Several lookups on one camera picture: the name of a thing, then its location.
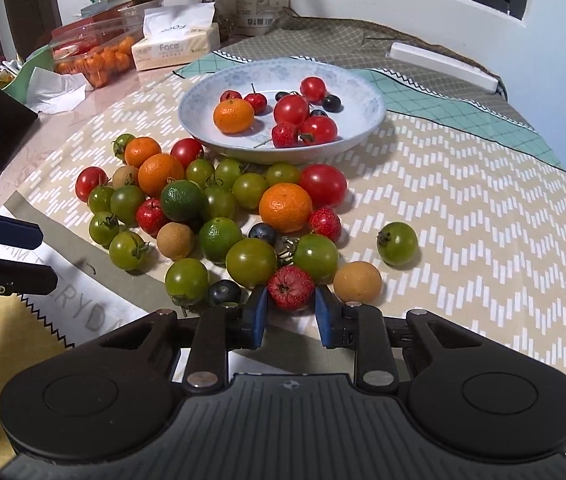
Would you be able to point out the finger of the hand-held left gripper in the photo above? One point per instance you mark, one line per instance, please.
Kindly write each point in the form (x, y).
(23, 280)
(8, 230)

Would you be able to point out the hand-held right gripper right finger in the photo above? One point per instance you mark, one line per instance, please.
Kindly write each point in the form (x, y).
(327, 317)

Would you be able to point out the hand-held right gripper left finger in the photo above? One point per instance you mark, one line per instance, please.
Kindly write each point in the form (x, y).
(255, 317)

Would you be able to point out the red strawberry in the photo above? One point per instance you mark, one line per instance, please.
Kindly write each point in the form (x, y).
(290, 287)

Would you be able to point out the brown longan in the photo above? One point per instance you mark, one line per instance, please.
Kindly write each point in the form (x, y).
(175, 240)
(357, 281)
(125, 176)

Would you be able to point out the pile of green tomatoes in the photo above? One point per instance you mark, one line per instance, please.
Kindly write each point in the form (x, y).
(251, 261)

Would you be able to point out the green lime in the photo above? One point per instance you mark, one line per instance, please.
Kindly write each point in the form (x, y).
(219, 238)
(182, 201)

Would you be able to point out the red cherry tomato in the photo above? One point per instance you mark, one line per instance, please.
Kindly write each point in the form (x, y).
(91, 183)
(186, 151)
(323, 185)
(319, 129)
(313, 89)
(291, 110)

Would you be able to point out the mandarin orange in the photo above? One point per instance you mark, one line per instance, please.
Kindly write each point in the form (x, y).
(233, 116)
(161, 174)
(285, 207)
(143, 151)

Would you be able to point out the white blue patterned plate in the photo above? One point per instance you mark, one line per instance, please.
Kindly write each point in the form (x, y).
(363, 105)

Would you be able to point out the crumpled white paper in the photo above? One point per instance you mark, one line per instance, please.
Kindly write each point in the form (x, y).
(58, 92)

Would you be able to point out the green cloth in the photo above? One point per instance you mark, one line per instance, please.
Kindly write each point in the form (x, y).
(25, 72)

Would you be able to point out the pile of kumquats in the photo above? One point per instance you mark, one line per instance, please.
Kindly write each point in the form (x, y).
(98, 62)

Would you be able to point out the clear plastic container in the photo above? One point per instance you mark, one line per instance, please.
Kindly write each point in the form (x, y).
(88, 30)

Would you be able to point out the stack of books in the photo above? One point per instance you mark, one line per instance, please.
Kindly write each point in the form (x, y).
(103, 10)

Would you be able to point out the tissue pack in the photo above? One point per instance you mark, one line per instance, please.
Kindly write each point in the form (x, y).
(173, 50)

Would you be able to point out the white power strip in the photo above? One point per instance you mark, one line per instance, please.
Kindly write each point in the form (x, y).
(438, 62)

